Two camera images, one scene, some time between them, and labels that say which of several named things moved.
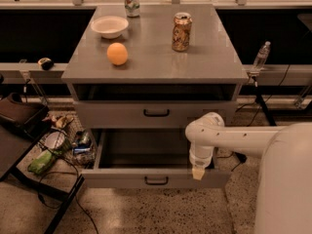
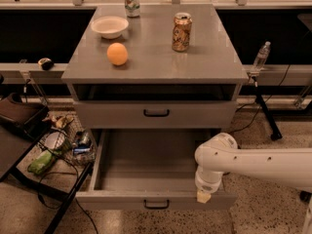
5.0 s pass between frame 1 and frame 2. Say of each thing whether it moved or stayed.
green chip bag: stayed
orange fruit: stayed
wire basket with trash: stayed
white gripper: moved
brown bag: stayed
